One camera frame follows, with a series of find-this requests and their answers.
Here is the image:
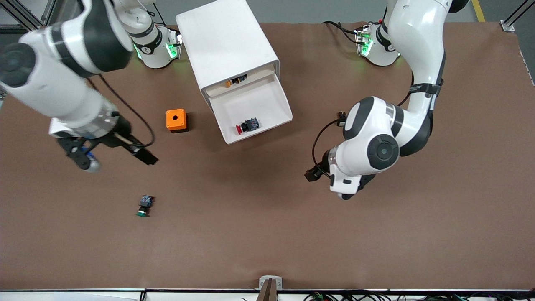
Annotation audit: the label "red mushroom push button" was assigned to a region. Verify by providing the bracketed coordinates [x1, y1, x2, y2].
[235, 118, 260, 135]

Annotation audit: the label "green mushroom push button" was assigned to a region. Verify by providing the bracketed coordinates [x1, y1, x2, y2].
[136, 195, 154, 218]

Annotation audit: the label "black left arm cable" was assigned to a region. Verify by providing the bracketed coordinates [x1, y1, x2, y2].
[311, 118, 349, 176]

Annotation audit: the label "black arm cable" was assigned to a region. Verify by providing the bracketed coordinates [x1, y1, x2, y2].
[311, 118, 349, 176]
[86, 74, 156, 148]

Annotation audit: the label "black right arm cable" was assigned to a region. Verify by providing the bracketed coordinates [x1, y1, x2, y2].
[86, 74, 156, 148]

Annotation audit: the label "orange button enclosure box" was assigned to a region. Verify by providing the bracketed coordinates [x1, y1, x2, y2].
[166, 109, 189, 133]

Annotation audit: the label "grey table edge bracket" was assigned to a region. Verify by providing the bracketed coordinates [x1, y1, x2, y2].
[259, 276, 283, 301]

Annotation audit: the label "tangled black cables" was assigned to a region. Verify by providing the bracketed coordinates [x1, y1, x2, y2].
[303, 291, 535, 301]

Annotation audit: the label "aluminium frame post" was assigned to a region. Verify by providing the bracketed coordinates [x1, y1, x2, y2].
[0, 0, 57, 34]
[500, 0, 535, 33]

